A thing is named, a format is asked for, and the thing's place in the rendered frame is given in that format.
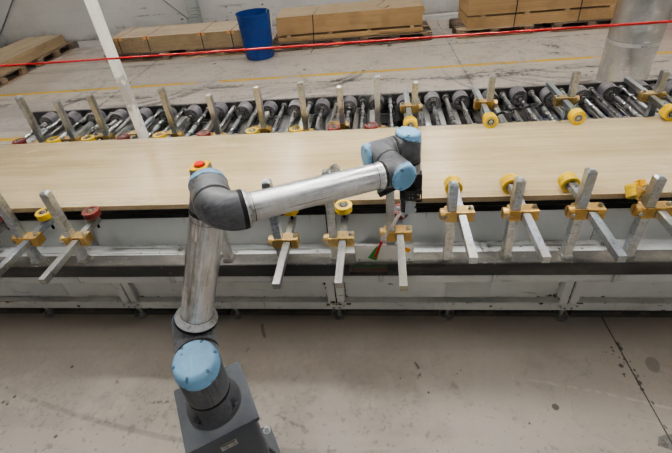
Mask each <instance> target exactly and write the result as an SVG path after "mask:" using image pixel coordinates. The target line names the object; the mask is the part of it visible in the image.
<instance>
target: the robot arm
mask: <svg viewBox="0 0 672 453"><path fill-rule="evenodd" d="M421 142H422V137H421V132H420V130H418V129H417V128H414V127H408V126H404V127H399V128H397V129H396V131H395V135H393V136H389V137H385V138H382V139H378V140H375V141H371V142H370V141H369V142H368V143H365V144H363V145H362V146H361V158H362V162H363V164H364V165H363V166H359V167H354V168H350V169H346V170H342V171H337V172H333V173H329V174H325V175H320V176H316V177H312V178H307V179H303V180H299V181H295V182H290V183H286V184H282V185H278V186H273V187H269V188H265V189H261V190H256V191H252V192H246V191H245V190H243V189H237V190H231V189H230V187H229V184H228V180H227V178H226V177H225V175H224V174H223V173H222V172H221V171H219V170H217V169H214V168H203V169H200V170H197V171H196V172H195V173H193V174H192V175H191V177H190V178H189V182H188V190H189V192H190V196H189V209H188V213H189V220H188V232H187V243H186V255H185V267H184V279H183V290H182V302H181V307H180V308H179V309H178V310H177V311H176V313H175V314H174V316H173V318H172V323H171V331H172V337H173V345H174V354H175V356H174V358H173V361H172V372H173V376H174V379H175V381H176V383H177V384H178V386H179V387H180V389H181V391H182V393H183V395H184V397H185V399H186V400H187V415H188V418H189V419H190V421H191V423H192V424H193V425H194V426H195V427H197V428H199V429H202V430H213V429H217V428H219V427H222V426H223V425H225V424H226V423H228V422H229V421H230V420H231V419H232V418H233V417H234V416H235V414H236V413H237V411H238V409H239V406H240V403H241V392H240V389H239V387H238V385H237V384H236V382H235V381H234V380H232V379H231V378H229V377H228V376H227V373H226V371H225V368H224V365H223V362H222V357H221V353H220V349H219V344H218V340H217V335H216V329H217V322H218V313H217V311H216V309H215V308H214V302H215V294H216V287H217V279H218V272H219V264H220V256H221V249H222V241H223V234H224V230H226V231H241V230H245V229H249V228H252V226H253V224H254V223H255V222H256V221H259V220H263V219H267V218H270V217H274V216H278V215H282V214H286V213H290V212H294V211H298V210H301V209H305V208H309V207H313V206H317V205H321V204H325V203H329V202H333V201H336V200H340V199H344V198H348V197H352V196H356V195H360V194H364V193H368V192H371V191H375V190H377V194H378V195H379V196H380V197H382V196H385V195H387V194H389V193H391V192H393V191H395V190H399V193H400V206H401V216H402V217H403V218H405V215H406V214H410V213H415V212H416V208H414V207H415V206H416V203H415V202H412V201H416V202H422V169H421ZM420 194H421V199H420Z"/></svg>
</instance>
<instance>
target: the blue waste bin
mask: <svg viewBox="0 0 672 453"><path fill-rule="evenodd" d="M269 12H270V13H271V11H270V9H267V8H253V9H247V10H242V11H239V12H237V13H236V14H235V16H236V18H237V22H238V25H239V29H240V33H241V37H242V41H243V45H244V48H245V49H246V48H261V47H273V40H272V31H271V26H272V14H271V22H270V13H269ZM245 52H246V56H247V59H248V60H252V61H260V60H265V59H269V58H271V57H273V56H274V49H266V50H251V51H245Z"/></svg>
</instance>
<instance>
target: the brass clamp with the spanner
mask: <svg viewBox="0 0 672 453"><path fill-rule="evenodd" d="M406 226H407V225H395V231H390V233H389V234H388V236H387V240H386V241H397V234H404V241H412V228H411V225H409V226H410V228H411V229H410V230H406ZM385 233H386V225H385V226H384V228H380V239H381V236H382V235H385Z"/></svg>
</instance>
